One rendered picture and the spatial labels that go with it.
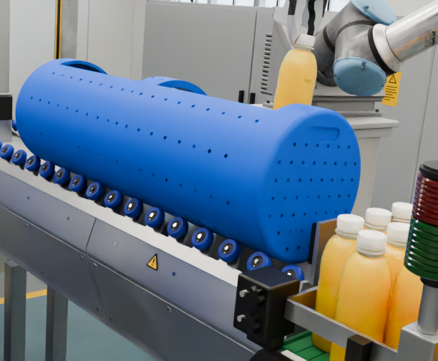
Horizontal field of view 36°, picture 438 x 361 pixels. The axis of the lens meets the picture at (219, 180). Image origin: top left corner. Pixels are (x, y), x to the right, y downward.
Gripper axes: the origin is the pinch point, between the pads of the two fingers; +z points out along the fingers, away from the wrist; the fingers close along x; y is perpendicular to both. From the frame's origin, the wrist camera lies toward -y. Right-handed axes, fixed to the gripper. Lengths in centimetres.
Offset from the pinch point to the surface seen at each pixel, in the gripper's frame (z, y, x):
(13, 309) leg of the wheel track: 86, 86, 15
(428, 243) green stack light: 15, -55, 45
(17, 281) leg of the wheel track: 78, 86, 14
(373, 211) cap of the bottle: 24.2, -28.2, 12.4
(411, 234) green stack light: 15, -53, 45
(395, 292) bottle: 31, -39, 22
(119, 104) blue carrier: 17.4, 33.3, 17.4
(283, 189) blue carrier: 24.7, -11.6, 14.7
